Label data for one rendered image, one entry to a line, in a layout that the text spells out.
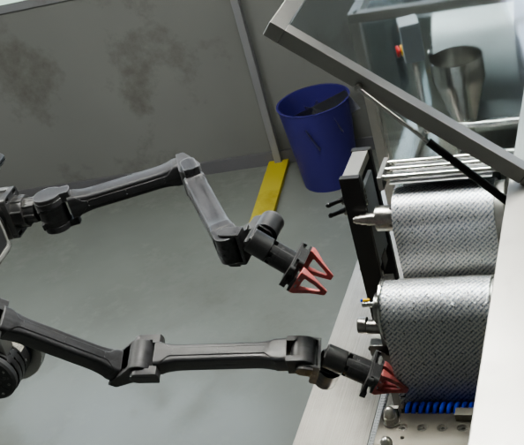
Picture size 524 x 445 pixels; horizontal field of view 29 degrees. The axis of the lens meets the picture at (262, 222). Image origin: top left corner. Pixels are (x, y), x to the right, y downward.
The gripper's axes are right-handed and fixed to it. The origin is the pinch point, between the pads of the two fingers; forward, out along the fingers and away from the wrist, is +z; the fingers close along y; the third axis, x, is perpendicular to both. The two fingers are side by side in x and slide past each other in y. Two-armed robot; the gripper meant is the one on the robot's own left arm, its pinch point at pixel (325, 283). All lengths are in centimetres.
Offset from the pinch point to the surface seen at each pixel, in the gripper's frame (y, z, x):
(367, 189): -35.5, -0.3, 4.1
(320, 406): -7.9, 17.8, -41.8
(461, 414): 10.2, 39.5, -4.5
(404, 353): 4.4, 22.6, -2.4
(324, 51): 18, -25, 59
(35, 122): -295, -161, -240
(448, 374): 4.2, 33.4, -1.5
